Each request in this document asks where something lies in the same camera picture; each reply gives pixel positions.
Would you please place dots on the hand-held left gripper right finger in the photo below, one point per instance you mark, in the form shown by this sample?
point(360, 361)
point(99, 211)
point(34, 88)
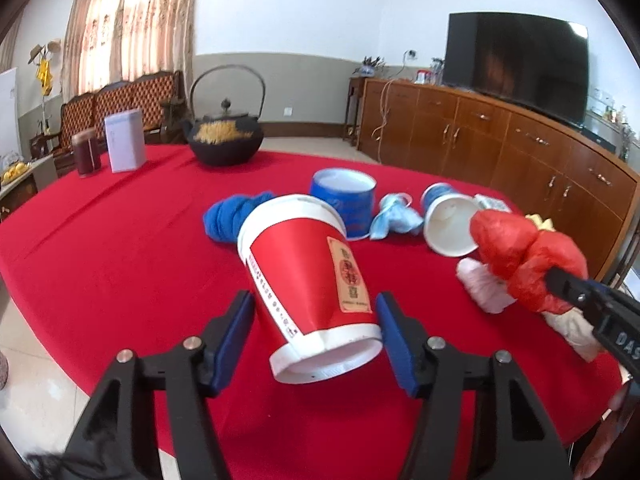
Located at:
point(395, 340)

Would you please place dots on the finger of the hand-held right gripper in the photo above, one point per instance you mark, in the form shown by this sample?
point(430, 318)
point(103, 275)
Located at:
point(570, 285)

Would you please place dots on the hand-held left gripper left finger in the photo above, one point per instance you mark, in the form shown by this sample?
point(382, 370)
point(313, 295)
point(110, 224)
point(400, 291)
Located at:
point(235, 340)

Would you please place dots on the red plastic bag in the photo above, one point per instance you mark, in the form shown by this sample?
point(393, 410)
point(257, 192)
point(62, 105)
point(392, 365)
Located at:
point(505, 245)

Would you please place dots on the red paper cup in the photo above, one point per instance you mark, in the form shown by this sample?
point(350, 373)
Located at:
point(310, 280)

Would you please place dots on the small blue paper cup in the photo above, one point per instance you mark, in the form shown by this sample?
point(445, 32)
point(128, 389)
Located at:
point(450, 225)

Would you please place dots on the wide blue patterned paper cup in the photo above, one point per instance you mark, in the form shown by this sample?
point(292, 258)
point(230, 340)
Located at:
point(345, 210)

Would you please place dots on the person's right hand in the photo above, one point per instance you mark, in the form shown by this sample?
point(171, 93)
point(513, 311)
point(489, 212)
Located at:
point(607, 435)

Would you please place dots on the crumpled beige paper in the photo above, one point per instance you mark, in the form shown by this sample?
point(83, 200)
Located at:
point(570, 332)

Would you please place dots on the dark wooden chair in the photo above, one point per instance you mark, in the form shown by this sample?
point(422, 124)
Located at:
point(624, 260)

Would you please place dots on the yellow cloth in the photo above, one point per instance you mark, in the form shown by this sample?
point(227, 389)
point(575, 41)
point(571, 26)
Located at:
point(537, 220)

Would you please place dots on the pink crumpled tissue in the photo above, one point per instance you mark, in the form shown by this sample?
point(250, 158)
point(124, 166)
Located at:
point(480, 285)

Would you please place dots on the silver blister pack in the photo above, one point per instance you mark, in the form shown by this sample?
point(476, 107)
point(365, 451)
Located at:
point(495, 203)

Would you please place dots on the blue cloth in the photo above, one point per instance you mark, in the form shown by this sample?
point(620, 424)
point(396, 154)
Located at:
point(225, 217)

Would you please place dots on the red tablecloth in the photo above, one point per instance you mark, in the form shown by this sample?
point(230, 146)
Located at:
point(125, 260)

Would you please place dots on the black set-top box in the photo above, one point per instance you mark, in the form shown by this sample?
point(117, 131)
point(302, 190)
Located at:
point(599, 140)

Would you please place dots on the wooden sideboard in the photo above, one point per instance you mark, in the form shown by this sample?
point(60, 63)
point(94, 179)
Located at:
point(475, 130)

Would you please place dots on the black iron teapot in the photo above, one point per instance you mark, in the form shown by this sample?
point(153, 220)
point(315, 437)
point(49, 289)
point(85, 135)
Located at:
point(225, 140)

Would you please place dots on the white carton box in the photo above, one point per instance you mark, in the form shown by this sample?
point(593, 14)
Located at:
point(125, 142)

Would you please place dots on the black television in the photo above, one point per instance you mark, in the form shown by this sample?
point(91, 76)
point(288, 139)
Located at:
point(515, 60)

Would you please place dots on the tall wooden side table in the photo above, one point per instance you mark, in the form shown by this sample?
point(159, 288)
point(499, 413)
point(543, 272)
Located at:
point(352, 110)

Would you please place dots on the dark red jar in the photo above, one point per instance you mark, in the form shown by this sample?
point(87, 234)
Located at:
point(87, 157)

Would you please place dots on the red lidded jar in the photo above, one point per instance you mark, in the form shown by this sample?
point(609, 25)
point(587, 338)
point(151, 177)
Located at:
point(424, 76)

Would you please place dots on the wooden sofa bench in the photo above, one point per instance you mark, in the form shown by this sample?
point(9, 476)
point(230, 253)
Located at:
point(120, 100)

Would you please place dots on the potted plant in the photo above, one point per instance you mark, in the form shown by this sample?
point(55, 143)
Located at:
point(369, 66)

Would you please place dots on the plate of yellow fruit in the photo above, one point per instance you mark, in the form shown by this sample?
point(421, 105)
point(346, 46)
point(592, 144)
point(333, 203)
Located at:
point(12, 172)

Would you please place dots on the coat rack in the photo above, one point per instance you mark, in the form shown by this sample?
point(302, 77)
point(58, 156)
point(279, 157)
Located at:
point(46, 110)

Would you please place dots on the white board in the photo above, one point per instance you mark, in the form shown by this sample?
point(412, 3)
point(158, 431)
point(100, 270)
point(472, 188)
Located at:
point(7, 110)

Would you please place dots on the yellow garment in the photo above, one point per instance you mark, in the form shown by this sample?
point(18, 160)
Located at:
point(45, 77)

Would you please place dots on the beige patterned curtain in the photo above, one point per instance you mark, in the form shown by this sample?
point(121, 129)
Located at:
point(135, 20)

